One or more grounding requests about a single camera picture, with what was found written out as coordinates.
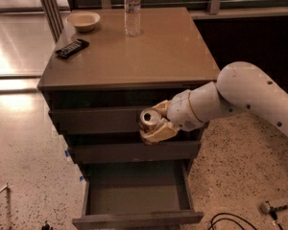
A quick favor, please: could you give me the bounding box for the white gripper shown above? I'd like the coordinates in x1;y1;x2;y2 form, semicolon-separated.
140;90;204;145

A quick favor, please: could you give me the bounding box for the orange soda can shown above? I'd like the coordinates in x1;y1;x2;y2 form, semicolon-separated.
139;108;162;132

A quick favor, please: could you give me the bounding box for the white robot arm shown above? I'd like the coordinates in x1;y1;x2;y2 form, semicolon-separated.
140;61;288;144

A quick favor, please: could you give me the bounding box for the grey middle drawer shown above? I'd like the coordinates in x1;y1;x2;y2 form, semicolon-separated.
69;141;201;164

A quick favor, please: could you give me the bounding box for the grey top drawer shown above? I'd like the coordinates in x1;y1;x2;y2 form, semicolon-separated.
50;106;145;135

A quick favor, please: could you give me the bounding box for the grey drawer cabinet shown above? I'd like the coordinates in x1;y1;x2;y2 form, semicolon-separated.
36;7;226;230

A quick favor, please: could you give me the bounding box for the grey open bottom drawer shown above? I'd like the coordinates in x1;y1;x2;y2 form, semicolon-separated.
72;160;204;230

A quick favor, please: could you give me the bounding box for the black snack bar packet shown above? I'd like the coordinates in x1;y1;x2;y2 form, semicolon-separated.
56;39;89;58

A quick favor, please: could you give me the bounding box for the clear plastic water bottle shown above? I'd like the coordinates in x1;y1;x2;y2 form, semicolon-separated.
124;0;141;37

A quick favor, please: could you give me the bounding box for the white ceramic bowl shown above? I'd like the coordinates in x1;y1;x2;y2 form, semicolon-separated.
66;11;100;33

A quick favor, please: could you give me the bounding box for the power strip on floor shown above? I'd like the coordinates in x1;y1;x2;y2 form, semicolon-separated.
260;196;288;214

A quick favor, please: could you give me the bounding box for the black floor cable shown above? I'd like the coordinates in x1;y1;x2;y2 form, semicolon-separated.
207;212;258;230

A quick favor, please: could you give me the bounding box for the metal frame at corner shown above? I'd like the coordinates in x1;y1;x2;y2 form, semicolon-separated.
0;183;11;230

